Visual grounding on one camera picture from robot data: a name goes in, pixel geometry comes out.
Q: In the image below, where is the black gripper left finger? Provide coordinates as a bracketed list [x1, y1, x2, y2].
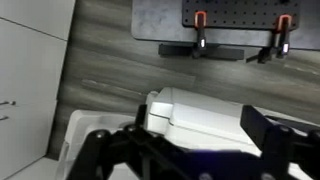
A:
[65, 104, 183, 180]

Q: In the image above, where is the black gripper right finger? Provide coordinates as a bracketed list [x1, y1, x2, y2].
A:
[239, 104, 320, 180]

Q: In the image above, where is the white plastic tray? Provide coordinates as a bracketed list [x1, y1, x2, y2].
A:
[54, 109, 138, 180]

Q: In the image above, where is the white boxy appliance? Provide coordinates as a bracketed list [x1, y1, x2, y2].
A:
[144, 86, 320, 180]

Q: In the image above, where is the white cabinet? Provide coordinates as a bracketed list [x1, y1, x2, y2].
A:
[0, 0, 77, 180]

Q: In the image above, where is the orange black clamp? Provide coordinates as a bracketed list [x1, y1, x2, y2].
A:
[245, 13, 294, 65]
[191, 10, 209, 60]

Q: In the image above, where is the black perforated board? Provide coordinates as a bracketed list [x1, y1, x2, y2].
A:
[181, 0, 301, 32]

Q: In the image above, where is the grey table board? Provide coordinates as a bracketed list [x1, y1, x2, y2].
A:
[130, 0, 320, 52]

